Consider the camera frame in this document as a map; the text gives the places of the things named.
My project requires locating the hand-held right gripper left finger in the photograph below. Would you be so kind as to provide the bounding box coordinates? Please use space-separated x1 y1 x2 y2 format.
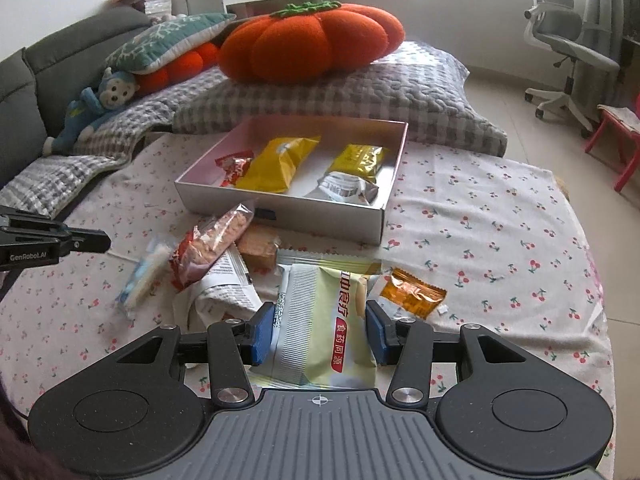
114 301 276 409

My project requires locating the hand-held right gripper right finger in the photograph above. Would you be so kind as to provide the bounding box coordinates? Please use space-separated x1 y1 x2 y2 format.
364 299 532 407

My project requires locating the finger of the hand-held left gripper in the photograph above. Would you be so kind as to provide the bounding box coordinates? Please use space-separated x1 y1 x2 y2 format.
62 228 112 256

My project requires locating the orange foil snack packet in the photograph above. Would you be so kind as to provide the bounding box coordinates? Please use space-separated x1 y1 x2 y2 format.
377 266 448 322

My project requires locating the pale green snack packet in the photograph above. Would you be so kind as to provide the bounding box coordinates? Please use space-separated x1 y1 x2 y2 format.
270 250 383 391

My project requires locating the white blue candy packet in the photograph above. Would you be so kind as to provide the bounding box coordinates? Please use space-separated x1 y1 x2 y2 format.
114 240 176 318

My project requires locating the brown cracker packet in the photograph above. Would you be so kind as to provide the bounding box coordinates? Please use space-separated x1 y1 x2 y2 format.
236 225 281 273

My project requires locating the clear red biscuit packet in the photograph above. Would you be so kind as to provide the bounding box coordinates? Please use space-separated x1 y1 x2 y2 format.
169 202 257 293

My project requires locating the white grey snack packet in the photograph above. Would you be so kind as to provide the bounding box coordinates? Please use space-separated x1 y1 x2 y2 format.
304 171 381 207

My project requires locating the small red snack packet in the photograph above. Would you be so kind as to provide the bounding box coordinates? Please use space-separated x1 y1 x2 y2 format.
215 151 256 188

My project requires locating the yellow snack packet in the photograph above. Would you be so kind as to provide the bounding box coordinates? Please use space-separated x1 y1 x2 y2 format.
327 144 390 186
235 136 322 194

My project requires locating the pink cardboard box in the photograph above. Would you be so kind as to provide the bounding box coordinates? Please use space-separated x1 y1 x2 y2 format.
174 115 410 247

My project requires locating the grey checked blanket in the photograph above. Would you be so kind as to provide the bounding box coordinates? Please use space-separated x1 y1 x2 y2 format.
0 65 226 216

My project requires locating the blue monkey plush toy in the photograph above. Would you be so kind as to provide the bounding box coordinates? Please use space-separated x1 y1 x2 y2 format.
42 67 138 156

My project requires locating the cherry print cloth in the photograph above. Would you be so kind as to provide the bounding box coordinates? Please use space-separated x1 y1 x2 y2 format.
0 132 616 480

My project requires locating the grey sofa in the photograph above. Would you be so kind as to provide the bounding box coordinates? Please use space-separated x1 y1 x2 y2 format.
0 6 153 188

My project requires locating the person's maroon clothing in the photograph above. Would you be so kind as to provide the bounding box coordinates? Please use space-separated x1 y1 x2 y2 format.
0 390 66 480

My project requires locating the small orange plush pillow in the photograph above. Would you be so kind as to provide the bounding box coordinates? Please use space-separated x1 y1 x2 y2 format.
135 42 223 95

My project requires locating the green patterned cushion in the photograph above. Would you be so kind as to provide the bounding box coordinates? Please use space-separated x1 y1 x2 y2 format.
104 12 237 76

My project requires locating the grey checked quilted pillow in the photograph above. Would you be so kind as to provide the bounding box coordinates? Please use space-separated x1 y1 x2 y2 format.
172 40 508 158

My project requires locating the large orange pumpkin plush pillow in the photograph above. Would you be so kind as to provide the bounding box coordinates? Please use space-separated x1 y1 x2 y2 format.
219 1 405 85

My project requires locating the pink plastic chair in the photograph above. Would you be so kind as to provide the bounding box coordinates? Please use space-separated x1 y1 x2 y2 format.
584 105 640 193

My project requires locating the folded cloth on chair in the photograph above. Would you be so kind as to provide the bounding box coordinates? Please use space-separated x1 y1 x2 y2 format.
597 103 640 128

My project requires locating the grey office chair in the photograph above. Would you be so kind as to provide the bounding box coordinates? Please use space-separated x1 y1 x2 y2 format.
522 0 623 138

